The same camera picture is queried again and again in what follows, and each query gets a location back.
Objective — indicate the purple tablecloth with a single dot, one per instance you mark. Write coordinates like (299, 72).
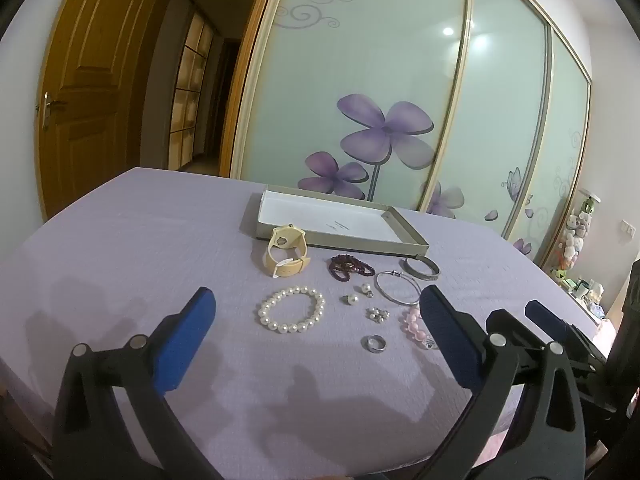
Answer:
(150, 240)

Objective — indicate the cream wrist watch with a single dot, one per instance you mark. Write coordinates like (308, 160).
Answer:
(286, 252)

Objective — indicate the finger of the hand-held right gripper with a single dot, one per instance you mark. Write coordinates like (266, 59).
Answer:
(602, 394)
(544, 316)

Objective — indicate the wooden door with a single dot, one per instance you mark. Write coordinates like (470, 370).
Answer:
(100, 85)

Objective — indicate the narrow wardrobe door with butterfly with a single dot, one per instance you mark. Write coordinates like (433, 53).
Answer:
(565, 150)

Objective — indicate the pearl earring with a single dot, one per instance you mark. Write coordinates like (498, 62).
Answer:
(366, 288)
(351, 300)

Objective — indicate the wooden lattice panel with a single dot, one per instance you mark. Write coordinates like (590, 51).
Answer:
(192, 90)

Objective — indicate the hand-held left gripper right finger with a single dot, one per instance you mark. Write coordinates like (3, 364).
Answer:
(450, 342)

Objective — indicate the stuffed toys on shelf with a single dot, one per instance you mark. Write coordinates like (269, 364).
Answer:
(575, 235)

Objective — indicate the pink cloth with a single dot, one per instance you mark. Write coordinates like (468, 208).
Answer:
(607, 330)

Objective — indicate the white wall socket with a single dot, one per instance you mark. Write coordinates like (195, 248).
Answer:
(627, 228)

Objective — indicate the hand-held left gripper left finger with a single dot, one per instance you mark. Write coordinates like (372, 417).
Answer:
(184, 342)

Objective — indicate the small ornaments on shelf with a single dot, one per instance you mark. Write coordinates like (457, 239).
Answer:
(590, 294)

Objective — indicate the thin silver bangle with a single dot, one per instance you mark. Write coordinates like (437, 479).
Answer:
(378, 290)

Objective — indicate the wardrobe door with small flower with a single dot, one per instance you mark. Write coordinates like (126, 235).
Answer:
(500, 85)

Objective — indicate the wardrobe door with large flowers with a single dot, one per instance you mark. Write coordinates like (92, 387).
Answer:
(350, 60)

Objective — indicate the grey cardboard box tray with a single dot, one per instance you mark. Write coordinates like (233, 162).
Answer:
(330, 220)

